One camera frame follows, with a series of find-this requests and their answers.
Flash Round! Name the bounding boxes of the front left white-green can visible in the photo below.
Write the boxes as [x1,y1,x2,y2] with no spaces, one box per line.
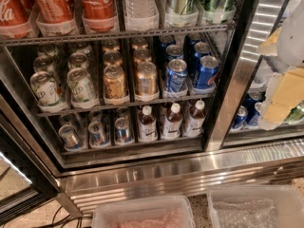
[30,71,68,113]

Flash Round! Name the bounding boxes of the blue can compartment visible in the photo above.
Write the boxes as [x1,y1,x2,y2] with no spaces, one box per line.
[232,105,248,130]
[246,102,262,127]

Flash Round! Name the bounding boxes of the clear water bottle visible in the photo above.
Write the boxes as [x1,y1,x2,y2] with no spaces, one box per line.
[124,0,155,18]

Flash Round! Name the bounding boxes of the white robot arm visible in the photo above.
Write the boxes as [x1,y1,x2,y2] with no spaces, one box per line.
[257,0,304,130]

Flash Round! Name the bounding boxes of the coca-cola can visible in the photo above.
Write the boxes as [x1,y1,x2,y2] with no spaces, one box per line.
[35,0,74,24]
[0,0,30,38]
[81,0,115,32]

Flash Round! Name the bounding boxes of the pepsi can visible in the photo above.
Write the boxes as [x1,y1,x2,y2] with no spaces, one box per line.
[192,55,219,89]
[164,59,188,93]

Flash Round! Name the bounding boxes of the coca-cola can far left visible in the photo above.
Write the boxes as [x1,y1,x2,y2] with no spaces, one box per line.
[0,0,30,38]

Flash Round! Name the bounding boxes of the coca-cola can centre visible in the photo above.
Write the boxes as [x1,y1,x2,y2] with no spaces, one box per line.
[81,0,115,32]

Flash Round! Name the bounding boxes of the redbull can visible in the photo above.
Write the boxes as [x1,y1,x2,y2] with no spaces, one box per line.
[115,117,133,145]
[59,124,86,152]
[88,121,109,148]

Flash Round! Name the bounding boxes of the white-green can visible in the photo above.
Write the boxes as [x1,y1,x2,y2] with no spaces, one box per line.
[30,71,68,113]
[67,67,97,108]

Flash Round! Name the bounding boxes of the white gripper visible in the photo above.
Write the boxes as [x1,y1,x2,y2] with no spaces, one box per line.
[257,28,304,130]

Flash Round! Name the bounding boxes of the green can right compartment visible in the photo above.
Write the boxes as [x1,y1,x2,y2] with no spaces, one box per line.
[285,101,304,124]

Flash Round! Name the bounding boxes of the front left pepsi can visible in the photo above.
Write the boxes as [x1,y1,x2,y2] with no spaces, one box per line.
[164,59,188,93]

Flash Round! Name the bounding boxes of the right clear plastic bin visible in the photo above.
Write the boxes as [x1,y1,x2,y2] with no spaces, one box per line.
[207,185,304,228]

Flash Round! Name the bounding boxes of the left tea bottle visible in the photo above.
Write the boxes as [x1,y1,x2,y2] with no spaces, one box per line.
[138,105,158,143]

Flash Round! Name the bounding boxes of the middle tea bottle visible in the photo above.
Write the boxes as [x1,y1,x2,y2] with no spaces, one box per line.
[161,103,182,140]

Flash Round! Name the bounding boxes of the right tea bottle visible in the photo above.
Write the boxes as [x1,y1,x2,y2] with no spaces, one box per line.
[183,100,205,137]

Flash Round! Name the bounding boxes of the tea bottle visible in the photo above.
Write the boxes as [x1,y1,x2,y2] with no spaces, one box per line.
[138,105,158,143]
[183,100,205,137]
[161,103,182,140]

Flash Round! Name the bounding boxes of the front right pepsi can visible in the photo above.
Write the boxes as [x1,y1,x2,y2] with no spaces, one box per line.
[192,55,219,89]

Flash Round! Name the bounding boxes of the gold can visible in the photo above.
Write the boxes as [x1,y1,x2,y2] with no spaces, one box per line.
[104,66,127,99]
[136,62,158,96]

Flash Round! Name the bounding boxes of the front left gold can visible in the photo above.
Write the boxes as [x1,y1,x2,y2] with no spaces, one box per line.
[104,66,127,99]

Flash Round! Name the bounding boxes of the fridge door frame post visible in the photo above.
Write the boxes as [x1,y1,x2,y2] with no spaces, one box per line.
[202,0,298,153]

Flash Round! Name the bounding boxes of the black floor cables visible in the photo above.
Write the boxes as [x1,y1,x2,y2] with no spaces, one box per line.
[31,205,93,228]

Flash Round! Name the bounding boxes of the front right gold can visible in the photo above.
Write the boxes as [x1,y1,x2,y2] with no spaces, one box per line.
[136,62,158,96]

